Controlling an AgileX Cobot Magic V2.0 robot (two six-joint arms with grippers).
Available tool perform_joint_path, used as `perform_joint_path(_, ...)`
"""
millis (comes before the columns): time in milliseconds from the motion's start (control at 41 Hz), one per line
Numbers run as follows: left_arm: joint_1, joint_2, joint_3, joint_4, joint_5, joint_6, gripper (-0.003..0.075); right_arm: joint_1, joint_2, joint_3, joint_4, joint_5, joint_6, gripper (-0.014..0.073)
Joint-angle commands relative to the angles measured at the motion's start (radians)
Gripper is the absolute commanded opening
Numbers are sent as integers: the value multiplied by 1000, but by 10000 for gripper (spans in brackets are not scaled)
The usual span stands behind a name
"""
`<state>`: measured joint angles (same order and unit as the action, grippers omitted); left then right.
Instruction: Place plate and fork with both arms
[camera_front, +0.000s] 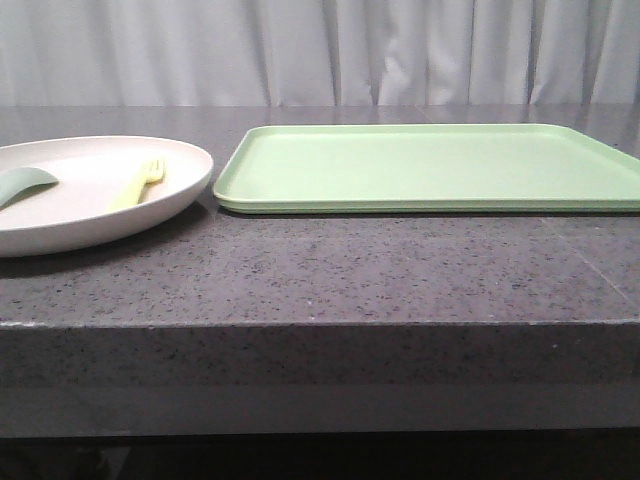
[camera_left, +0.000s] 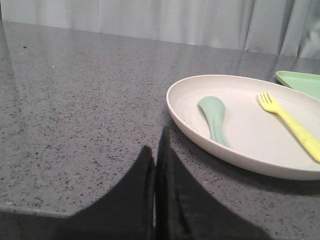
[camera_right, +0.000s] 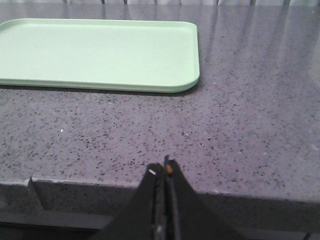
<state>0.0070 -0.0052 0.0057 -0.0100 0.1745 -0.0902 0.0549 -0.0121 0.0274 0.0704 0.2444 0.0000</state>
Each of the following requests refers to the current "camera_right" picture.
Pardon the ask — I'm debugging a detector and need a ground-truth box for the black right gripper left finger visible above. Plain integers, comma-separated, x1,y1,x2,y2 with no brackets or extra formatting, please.
90,163,163,240

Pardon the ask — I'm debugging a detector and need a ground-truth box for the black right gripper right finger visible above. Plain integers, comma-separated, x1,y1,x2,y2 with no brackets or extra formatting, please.
163,155,246,240

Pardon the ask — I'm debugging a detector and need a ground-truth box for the light green rectangular tray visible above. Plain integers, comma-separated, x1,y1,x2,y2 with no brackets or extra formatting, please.
0,18,200,93

